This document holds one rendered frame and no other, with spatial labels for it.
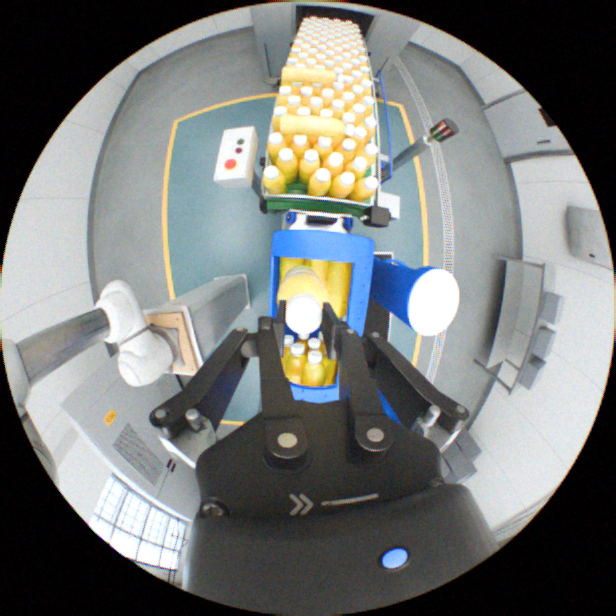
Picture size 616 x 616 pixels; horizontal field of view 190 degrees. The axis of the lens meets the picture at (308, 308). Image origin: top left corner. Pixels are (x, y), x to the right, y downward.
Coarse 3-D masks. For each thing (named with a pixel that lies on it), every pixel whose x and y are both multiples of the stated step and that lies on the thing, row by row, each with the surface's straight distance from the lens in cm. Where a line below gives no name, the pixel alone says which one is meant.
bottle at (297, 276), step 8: (288, 272) 35; (296, 272) 29; (304, 272) 29; (312, 272) 32; (288, 280) 26; (296, 280) 25; (304, 280) 25; (312, 280) 25; (320, 280) 28; (280, 288) 26; (288, 288) 24; (296, 288) 24; (304, 288) 24; (312, 288) 24; (320, 288) 25; (280, 296) 25; (288, 296) 24; (296, 296) 22; (312, 296) 22; (320, 296) 24; (288, 304) 23; (320, 304) 23
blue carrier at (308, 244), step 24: (288, 240) 46; (312, 240) 43; (336, 240) 43; (360, 240) 47; (360, 264) 47; (360, 288) 48; (360, 312) 51; (312, 336) 78; (360, 336) 56; (336, 384) 58
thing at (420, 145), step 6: (420, 138) 87; (414, 144) 90; (420, 144) 86; (426, 144) 85; (408, 150) 94; (414, 150) 90; (420, 150) 89; (396, 156) 103; (402, 156) 97; (408, 156) 95; (414, 156) 94; (396, 162) 102; (402, 162) 101; (396, 168) 108
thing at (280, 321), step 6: (282, 300) 21; (282, 306) 19; (282, 312) 17; (276, 318) 16; (282, 318) 16; (276, 324) 15; (282, 324) 15; (276, 330) 15; (282, 330) 15; (276, 336) 15; (282, 336) 15; (282, 342) 15; (282, 348) 16; (282, 354) 16
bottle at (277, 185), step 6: (264, 174) 64; (282, 174) 65; (264, 180) 64; (270, 180) 63; (276, 180) 63; (282, 180) 65; (270, 186) 64; (276, 186) 65; (282, 186) 68; (270, 192) 71; (276, 192) 70; (282, 192) 73; (276, 198) 78
